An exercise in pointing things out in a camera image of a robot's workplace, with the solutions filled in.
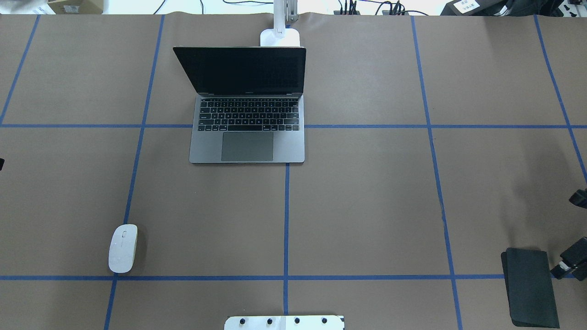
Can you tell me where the black folded mouse pad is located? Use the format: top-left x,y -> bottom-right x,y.
500,247 -> 560,329

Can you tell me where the white computer mouse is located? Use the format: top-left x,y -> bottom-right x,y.
108,224 -> 138,274

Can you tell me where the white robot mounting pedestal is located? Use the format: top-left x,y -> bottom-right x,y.
224,315 -> 345,330

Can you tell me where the white desk lamp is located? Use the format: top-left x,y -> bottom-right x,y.
260,0 -> 301,47

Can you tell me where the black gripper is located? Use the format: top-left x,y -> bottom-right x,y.
550,190 -> 587,281

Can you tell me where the cardboard box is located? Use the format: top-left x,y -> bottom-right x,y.
47,0 -> 105,15

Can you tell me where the grey laptop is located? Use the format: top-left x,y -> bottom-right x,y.
173,46 -> 307,164

